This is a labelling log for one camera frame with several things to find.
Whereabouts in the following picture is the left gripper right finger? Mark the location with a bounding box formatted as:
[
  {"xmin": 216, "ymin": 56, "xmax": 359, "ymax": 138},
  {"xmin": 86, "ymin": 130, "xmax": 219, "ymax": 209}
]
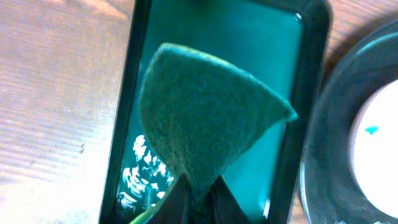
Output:
[{"xmin": 211, "ymin": 176, "xmax": 250, "ymax": 224}]

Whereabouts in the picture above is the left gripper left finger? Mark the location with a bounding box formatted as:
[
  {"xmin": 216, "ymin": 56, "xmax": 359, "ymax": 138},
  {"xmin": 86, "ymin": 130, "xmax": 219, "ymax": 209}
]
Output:
[{"xmin": 147, "ymin": 177, "xmax": 190, "ymax": 224}]

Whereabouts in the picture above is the green sponge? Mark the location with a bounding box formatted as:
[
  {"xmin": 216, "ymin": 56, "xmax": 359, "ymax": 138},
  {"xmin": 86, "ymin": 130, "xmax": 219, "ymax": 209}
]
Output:
[{"xmin": 129, "ymin": 42, "xmax": 299, "ymax": 224}]

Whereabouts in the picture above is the white plate with green stain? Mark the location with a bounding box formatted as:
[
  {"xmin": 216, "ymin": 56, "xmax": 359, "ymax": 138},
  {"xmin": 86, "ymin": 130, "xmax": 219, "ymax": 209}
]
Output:
[{"xmin": 349, "ymin": 80, "xmax": 397, "ymax": 218}]

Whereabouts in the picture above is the black round tray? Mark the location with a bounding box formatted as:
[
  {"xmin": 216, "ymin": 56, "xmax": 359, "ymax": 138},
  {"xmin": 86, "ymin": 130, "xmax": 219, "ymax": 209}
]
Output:
[{"xmin": 300, "ymin": 21, "xmax": 397, "ymax": 224}]

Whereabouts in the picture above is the black rectangular tray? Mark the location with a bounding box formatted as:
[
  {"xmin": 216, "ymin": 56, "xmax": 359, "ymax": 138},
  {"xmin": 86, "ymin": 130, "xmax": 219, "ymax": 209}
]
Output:
[{"xmin": 99, "ymin": 0, "xmax": 330, "ymax": 223}]

